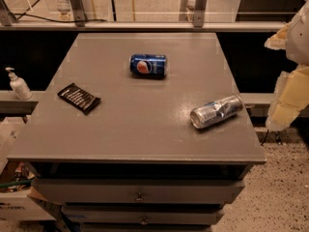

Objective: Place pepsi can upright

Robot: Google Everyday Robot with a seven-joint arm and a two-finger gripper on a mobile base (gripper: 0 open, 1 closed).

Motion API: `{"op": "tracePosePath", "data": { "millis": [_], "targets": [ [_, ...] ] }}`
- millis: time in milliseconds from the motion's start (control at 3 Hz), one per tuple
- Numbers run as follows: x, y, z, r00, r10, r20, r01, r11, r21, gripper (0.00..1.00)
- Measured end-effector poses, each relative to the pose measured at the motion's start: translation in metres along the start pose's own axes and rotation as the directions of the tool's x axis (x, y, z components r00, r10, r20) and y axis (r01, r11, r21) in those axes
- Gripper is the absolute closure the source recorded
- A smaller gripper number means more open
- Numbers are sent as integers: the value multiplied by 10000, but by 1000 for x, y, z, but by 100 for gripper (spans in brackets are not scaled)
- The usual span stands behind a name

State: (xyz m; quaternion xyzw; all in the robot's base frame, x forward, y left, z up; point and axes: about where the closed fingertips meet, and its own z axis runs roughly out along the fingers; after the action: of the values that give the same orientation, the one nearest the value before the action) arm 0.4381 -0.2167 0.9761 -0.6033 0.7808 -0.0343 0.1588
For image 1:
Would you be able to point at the white cardboard box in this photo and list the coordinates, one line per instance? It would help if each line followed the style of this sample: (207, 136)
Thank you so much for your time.
(15, 178)

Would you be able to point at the grey drawer cabinet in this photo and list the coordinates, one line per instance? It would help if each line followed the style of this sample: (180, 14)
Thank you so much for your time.
(141, 130)

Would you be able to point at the drawer with knob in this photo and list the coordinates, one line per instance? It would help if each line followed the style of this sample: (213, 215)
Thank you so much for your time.
(139, 191)
(145, 214)

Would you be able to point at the metal railing frame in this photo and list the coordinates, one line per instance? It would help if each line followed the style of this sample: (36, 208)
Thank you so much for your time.
(148, 15)

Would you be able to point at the white pump bottle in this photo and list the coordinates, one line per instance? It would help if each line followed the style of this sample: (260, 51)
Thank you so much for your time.
(19, 85)

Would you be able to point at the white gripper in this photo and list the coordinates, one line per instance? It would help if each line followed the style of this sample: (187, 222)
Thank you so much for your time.
(299, 38)

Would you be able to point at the black snack packet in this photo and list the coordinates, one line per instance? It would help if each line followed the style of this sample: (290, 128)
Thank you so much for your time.
(79, 98)

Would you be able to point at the blue pepsi can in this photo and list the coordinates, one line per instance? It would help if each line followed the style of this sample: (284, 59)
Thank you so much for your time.
(149, 65)

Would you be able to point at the top drawer with knob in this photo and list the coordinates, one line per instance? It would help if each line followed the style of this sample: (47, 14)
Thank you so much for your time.
(139, 191)

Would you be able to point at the silver crushed can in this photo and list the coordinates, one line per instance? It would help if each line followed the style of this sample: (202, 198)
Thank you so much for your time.
(215, 112)

